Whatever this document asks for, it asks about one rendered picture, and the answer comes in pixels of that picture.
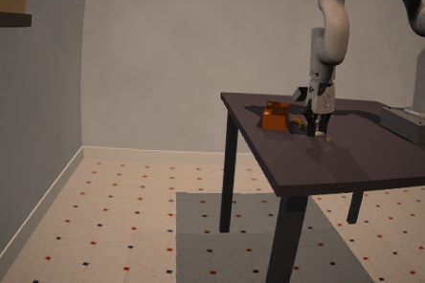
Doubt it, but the orange bin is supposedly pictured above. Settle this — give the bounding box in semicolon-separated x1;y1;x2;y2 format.
261;101;289;131

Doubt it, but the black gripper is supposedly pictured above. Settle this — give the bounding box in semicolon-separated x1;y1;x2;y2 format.
302;78;335;137

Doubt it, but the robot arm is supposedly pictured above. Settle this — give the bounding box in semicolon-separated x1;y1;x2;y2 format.
292;0;425;119

